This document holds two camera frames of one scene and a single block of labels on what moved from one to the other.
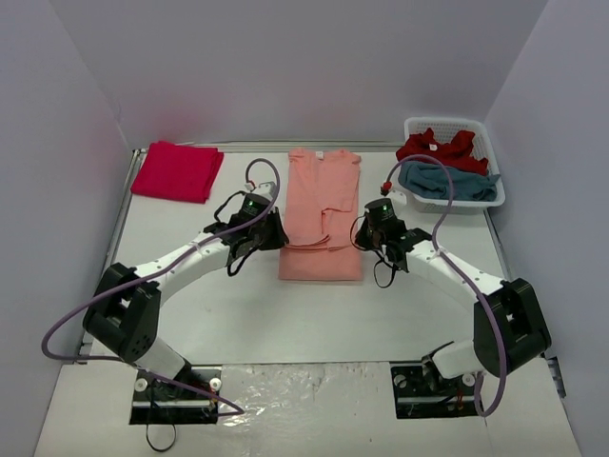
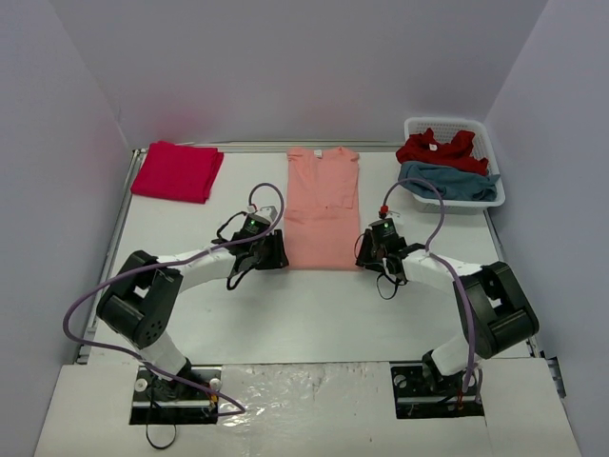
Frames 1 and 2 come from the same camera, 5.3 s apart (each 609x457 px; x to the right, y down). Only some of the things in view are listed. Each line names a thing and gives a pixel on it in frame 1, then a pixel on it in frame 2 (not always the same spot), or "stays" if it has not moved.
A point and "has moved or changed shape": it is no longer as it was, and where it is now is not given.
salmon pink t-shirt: x=323 y=216 has moved or changed shape
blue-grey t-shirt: x=429 y=180 stays
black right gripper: x=363 y=236 -> x=367 y=250
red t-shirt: x=180 y=172 stays
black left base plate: x=161 y=402 stays
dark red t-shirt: x=455 y=154 stays
